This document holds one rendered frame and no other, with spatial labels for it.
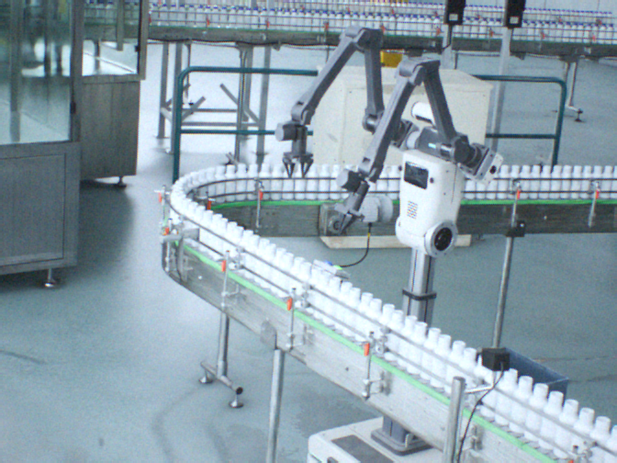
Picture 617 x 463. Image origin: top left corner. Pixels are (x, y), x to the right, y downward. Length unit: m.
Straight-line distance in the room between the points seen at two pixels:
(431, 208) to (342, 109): 3.58
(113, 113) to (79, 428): 4.15
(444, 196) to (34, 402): 2.33
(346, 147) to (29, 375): 3.05
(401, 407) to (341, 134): 4.47
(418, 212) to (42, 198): 3.02
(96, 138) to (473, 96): 2.88
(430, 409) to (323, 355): 0.57
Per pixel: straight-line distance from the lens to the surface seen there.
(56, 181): 7.22
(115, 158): 9.54
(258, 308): 4.64
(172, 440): 5.65
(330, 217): 5.80
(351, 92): 8.25
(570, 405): 3.52
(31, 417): 5.85
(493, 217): 6.26
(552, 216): 6.42
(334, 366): 4.28
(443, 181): 4.72
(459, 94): 8.55
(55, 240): 7.32
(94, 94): 9.35
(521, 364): 4.42
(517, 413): 3.66
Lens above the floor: 2.55
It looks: 17 degrees down
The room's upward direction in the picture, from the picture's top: 5 degrees clockwise
